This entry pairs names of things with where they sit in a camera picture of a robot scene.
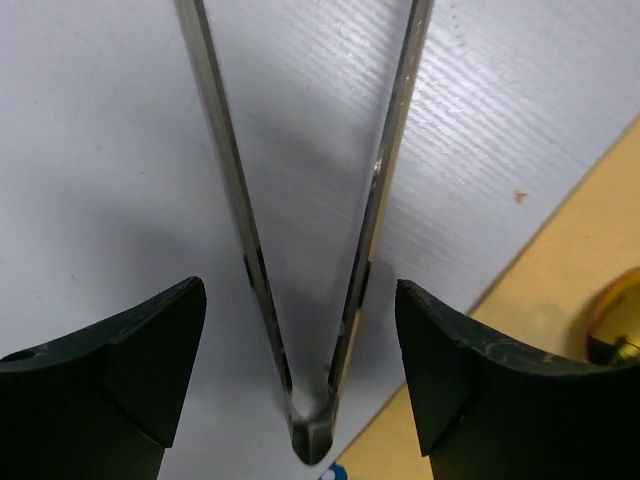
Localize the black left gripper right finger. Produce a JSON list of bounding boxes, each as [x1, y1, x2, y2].
[[395, 280, 639, 479]]

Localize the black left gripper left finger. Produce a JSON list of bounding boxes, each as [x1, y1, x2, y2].
[[1, 277, 206, 479]]

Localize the silver metal tongs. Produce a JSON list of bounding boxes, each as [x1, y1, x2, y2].
[[176, 1, 433, 466]]

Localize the yellow vehicle print placemat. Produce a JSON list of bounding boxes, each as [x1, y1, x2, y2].
[[322, 124, 639, 479]]

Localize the gold metal spoon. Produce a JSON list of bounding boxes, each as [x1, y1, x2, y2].
[[574, 266, 639, 367]]

